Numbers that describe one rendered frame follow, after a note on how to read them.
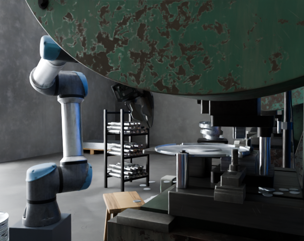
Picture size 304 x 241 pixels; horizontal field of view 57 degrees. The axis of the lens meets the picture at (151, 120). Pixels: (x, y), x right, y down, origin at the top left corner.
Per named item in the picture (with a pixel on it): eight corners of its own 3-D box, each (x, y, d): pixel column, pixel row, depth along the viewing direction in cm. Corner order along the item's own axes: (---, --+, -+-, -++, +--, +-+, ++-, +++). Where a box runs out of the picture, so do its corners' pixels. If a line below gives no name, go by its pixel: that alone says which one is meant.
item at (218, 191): (214, 200, 61) (214, 153, 61) (227, 183, 76) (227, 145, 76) (242, 203, 58) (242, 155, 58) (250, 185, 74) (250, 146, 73)
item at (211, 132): (197, 180, 373) (197, 121, 371) (198, 173, 417) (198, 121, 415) (228, 182, 364) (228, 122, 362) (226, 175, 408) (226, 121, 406)
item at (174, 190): (167, 214, 69) (167, 191, 68) (209, 177, 109) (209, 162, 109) (306, 237, 56) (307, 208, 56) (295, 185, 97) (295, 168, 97)
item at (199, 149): (141, 147, 96) (141, 145, 96) (212, 143, 107) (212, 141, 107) (182, 159, 69) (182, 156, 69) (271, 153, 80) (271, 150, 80)
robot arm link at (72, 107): (54, 192, 124) (49, 73, 130) (86, 188, 132) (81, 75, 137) (60, 195, 114) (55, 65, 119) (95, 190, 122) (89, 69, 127)
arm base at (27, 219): (14, 226, 110) (14, 201, 110) (34, 213, 125) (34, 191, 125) (50, 228, 108) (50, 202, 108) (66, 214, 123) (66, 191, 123)
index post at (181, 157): (175, 188, 71) (175, 150, 71) (179, 185, 74) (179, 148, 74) (186, 189, 70) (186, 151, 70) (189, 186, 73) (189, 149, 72)
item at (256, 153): (220, 170, 78) (220, 154, 78) (229, 162, 91) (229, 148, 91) (254, 173, 74) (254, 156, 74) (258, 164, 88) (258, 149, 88)
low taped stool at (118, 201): (103, 239, 199) (103, 193, 198) (136, 235, 205) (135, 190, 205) (109, 265, 166) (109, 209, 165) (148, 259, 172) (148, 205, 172)
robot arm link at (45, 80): (23, 72, 124) (43, 23, 82) (49, 74, 130) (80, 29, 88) (24, 97, 123) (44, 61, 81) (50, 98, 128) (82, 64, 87)
